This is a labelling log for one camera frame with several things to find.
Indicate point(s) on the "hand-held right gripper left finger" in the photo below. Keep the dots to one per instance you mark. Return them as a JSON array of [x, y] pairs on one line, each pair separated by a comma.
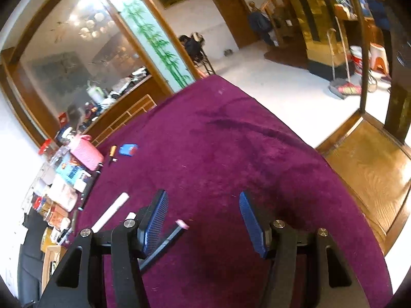
[[155, 221]]

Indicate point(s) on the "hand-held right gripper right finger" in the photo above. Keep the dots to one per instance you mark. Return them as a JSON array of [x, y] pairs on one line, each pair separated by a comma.
[[252, 221]]

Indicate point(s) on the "black pink-capped pencil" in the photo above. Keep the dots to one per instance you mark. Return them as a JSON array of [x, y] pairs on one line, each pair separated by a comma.
[[171, 235]]

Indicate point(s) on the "long white box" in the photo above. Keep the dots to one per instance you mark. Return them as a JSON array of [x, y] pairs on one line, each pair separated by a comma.
[[112, 208]]

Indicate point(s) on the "purple tablecloth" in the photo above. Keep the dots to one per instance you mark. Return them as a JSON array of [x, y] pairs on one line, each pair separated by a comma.
[[224, 154]]

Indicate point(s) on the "blue eraser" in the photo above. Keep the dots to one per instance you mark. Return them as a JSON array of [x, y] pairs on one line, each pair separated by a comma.
[[128, 149]]

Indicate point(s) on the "blue printed box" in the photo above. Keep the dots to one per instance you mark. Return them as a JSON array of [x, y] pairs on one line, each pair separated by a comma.
[[73, 171]]

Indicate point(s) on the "white printed packet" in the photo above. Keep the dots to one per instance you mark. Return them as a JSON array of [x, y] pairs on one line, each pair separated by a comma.
[[62, 194]]

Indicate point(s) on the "pink ribbed container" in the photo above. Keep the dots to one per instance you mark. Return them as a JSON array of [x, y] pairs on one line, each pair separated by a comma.
[[86, 152]]

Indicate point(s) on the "clear jar orange contents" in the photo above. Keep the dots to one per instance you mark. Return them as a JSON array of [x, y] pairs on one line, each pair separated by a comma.
[[53, 213]]

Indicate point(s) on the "wooden slatted chair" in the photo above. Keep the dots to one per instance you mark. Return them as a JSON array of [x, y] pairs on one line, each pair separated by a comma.
[[128, 117]]

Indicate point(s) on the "yellow packet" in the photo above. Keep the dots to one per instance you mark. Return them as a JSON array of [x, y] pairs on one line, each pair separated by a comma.
[[47, 239]]

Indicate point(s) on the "cardboard box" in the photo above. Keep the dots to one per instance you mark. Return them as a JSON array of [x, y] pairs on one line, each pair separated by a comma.
[[51, 263]]

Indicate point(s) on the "wooden counter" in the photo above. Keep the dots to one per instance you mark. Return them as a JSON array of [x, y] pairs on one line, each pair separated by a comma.
[[128, 102]]

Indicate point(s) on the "red lid clear jar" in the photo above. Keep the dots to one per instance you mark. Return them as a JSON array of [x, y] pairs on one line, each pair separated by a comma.
[[51, 150]]

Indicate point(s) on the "black office chair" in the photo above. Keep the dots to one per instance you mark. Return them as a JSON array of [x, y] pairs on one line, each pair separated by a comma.
[[29, 256]]

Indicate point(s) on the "broom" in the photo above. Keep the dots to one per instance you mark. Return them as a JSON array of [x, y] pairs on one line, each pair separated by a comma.
[[348, 89]]

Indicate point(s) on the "dark bag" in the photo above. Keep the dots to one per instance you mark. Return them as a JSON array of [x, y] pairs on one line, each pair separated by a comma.
[[192, 46]]

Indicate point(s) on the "bamboo print glass panel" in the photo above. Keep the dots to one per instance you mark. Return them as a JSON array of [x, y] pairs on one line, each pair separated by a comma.
[[154, 38]]

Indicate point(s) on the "white bucket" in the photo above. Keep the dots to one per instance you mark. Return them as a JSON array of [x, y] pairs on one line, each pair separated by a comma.
[[359, 61]]

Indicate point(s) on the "wood framed glass partition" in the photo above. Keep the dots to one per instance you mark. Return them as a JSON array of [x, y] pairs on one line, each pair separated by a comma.
[[64, 38]]

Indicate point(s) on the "wooden staircase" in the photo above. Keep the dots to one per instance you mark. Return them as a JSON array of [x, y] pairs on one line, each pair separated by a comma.
[[305, 22]]

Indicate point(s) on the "wooden door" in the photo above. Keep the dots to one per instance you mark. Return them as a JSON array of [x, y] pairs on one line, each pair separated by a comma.
[[236, 16]]

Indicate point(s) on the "white orange stool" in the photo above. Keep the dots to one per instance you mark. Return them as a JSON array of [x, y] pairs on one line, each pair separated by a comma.
[[380, 56]]

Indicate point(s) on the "blue garment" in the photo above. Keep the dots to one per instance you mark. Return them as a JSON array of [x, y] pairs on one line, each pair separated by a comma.
[[375, 11]]

